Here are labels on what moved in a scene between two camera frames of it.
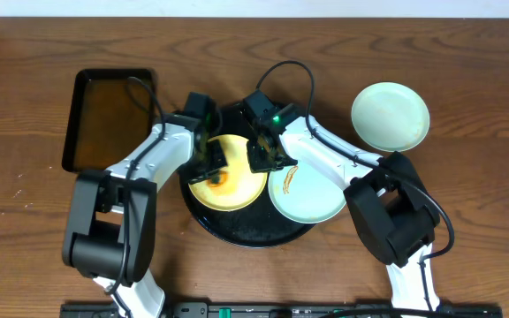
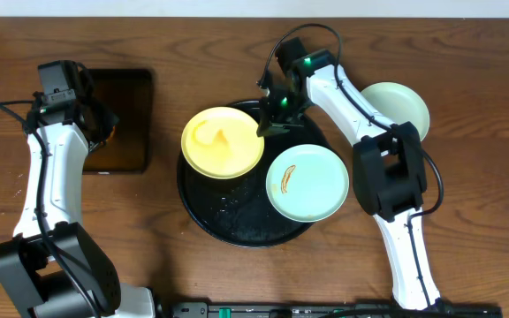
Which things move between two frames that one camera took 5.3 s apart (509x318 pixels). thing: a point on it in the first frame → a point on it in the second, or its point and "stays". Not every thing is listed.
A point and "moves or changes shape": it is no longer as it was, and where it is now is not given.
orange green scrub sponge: x=218 y=179 → x=111 y=133
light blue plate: x=303 y=193 stays
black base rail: x=292 y=310 stays
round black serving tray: x=259 y=223 stays
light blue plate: x=391 y=117 stays
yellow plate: x=244 y=185 moves or changes shape
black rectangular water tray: x=111 y=113 stays
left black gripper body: x=208 y=167 → x=100 y=122
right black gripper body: x=261 y=160 → x=284 y=112
